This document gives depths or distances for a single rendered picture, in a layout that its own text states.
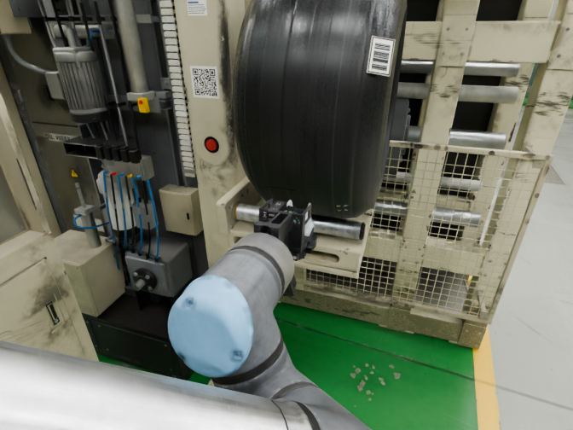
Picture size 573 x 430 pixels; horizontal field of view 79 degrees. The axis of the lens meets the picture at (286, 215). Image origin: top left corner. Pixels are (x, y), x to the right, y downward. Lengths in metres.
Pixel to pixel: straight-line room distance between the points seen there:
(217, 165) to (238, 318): 0.70
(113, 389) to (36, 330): 0.87
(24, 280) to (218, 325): 0.73
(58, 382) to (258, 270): 0.23
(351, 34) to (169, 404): 0.58
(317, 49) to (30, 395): 0.59
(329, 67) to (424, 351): 1.49
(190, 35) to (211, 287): 0.71
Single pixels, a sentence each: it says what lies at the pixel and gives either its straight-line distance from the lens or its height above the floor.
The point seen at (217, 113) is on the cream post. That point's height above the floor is 1.14.
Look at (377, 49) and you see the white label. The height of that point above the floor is 1.31.
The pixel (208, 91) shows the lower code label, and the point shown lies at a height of 1.20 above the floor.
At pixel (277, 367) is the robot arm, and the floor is 1.02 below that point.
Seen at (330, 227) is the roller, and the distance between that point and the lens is 0.87.
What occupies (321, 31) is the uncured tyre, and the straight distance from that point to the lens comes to 0.67.
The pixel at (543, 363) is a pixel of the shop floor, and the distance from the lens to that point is 2.08.
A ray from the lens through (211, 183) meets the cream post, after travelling 1.03.
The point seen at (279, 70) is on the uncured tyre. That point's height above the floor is 1.27.
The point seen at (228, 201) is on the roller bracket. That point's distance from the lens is 0.91.
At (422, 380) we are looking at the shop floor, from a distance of 1.77.
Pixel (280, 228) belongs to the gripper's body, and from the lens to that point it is 0.48.
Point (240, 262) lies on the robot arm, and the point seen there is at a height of 1.11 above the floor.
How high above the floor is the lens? 1.34
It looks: 28 degrees down
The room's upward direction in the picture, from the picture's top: straight up
